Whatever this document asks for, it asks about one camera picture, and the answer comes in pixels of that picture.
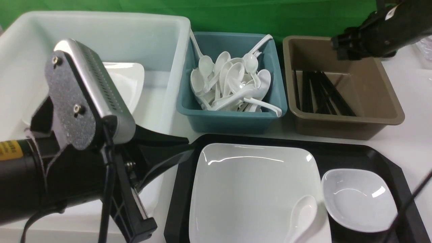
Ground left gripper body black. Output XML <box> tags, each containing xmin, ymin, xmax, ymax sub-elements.
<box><xmin>30</xmin><ymin>97</ymin><xmax>157</xmax><ymax>243</ymax></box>

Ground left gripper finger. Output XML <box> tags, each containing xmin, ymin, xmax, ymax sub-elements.
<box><xmin>134</xmin><ymin>125</ymin><xmax>190</xmax><ymax>159</ymax></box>
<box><xmin>135</xmin><ymin>148</ymin><xmax>193</xmax><ymax>192</ymax></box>

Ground large white square plate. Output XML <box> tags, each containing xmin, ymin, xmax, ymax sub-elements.
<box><xmin>189</xmin><ymin>143</ymin><xmax>332</xmax><ymax>243</ymax></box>

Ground white soup spoon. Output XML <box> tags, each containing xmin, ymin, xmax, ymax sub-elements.
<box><xmin>284</xmin><ymin>195</ymin><xmax>318</xmax><ymax>243</ymax></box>

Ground small white sauce dish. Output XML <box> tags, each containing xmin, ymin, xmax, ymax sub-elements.
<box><xmin>321</xmin><ymin>168</ymin><xmax>398</xmax><ymax>233</ymax></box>

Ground black chopstick pair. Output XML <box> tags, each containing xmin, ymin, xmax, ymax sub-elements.
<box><xmin>382</xmin><ymin>170</ymin><xmax>432</xmax><ymax>243</ymax></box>

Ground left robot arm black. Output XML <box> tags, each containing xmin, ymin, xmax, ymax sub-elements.
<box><xmin>1</xmin><ymin>97</ymin><xmax>194</xmax><ymax>243</ymax></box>

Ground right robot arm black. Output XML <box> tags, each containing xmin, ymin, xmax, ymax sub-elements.
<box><xmin>331</xmin><ymin>0</ymin><xmax>432</xmax><ymax>60</ymax></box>

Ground white square plate in tub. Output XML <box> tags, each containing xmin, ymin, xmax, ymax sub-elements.
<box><xmin>22</xmin><ymin>62</ymin><xmax>145</xmax><ymax>126</ymax></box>

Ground large white plastic tub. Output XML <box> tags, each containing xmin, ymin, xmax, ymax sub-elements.
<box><xmin>0</xmin><ymin>11</ymin><xmax>192</xmax><ymax>233</ymax></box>

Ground white spoon leaning on rim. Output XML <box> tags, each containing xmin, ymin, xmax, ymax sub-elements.
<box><xmin>190</xmin><ymin>29</ymin><xmax>214</xmax><ymax>79</ymax></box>

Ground teal plastic bin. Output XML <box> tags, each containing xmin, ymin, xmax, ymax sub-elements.
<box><xmin>177</xmin><ymin>32</ymin><xmax>288</xmax><ymax>134</ymax></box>

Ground black chopsticks in bin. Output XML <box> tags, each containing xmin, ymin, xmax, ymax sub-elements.
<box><xmin>292</xmin><ymin>69</ymin><xmax>357</xmax><ymax>117</ymax></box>

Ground brown plastic bin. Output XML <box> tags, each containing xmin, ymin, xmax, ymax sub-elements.
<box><xmin>282</xmin><ymin>36</ymin><xmax>405</xmax><ymax>140</ymax></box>

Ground green backdrop cloth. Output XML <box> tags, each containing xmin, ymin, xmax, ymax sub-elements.
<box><xmin>0</xmin><ymin>0</ymin><xmax>376</xmax><ymax>41</ymax></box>

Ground black serving tray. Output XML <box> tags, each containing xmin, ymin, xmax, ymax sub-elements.
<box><xmin>164</xmin><ymin>134</ymin><xmax>431</xmax><ymax>243</ymax></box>

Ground clear plastic wrap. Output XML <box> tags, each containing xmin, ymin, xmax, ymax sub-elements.
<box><xmin>415</xmin><ymin>36</ymin><xmax>432</xmax><ymax>70</ymax></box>

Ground black camera cable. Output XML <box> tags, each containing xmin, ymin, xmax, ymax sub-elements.
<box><xmin>20</xmin><ymin>125</ymin><xmax>117</xmax><ymax>243</ymax></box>

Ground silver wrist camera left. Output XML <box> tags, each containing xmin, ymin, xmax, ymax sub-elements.
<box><xmin>45</xmin><ymin>38</ymin><xmax>136</xmax><ymax>151</ymax></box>

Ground white spoon front handle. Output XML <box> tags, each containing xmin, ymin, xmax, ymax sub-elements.
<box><xmin>243</xmin><ymin>98</ymin><xmax>282</xmax><ymax>117</ymax></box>

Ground white spoon long handle top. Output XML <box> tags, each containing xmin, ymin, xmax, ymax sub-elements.
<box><xmin>242</xmin><ymin>34</ymin><xmax>273</xmax><ymax>74</ymax></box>

